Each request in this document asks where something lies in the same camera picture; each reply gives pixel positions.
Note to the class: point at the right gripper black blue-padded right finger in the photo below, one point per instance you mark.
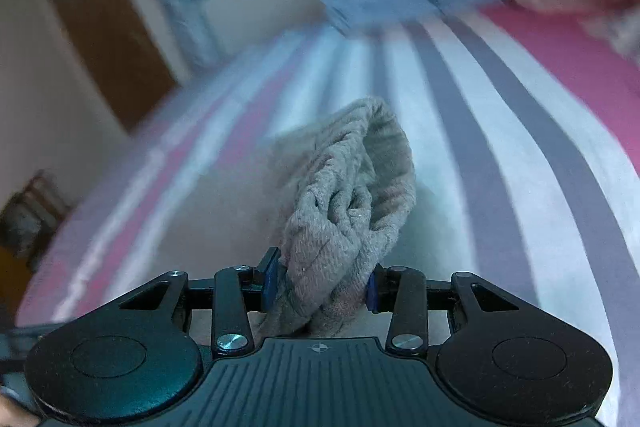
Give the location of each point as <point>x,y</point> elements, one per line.
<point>401,292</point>

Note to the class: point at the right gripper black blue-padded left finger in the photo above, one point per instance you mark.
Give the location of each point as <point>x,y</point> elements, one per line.
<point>238,291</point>

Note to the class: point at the grey fleece pants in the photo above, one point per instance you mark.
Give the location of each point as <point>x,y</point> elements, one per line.
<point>336,197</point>

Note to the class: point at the person's left hand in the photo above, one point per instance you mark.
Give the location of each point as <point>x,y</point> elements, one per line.
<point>12,414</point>

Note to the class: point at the striped pink grey bedsheet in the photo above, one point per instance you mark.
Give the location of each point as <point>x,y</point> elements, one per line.
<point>541,120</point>

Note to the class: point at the dark wooden chair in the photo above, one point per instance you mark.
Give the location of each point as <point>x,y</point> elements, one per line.
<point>31,218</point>

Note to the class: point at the brown wooden door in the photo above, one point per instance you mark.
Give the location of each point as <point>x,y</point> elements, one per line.
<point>122,61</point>

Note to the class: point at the striped pillow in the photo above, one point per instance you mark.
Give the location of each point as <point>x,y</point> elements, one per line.
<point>620,29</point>

